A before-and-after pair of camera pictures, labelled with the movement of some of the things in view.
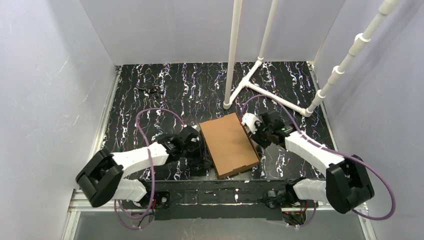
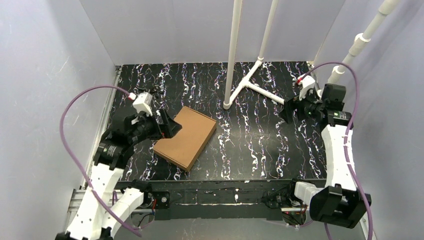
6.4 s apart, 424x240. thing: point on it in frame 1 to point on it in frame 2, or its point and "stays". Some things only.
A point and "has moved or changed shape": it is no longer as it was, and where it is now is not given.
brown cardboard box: x=229 y=146 has moved or changed shape
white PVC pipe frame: x=232 y=94 stays
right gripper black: x=257 y=134 to x=297 y=108
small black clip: x=155 y=90 stays
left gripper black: x=201 y=153 to x=160 y=125
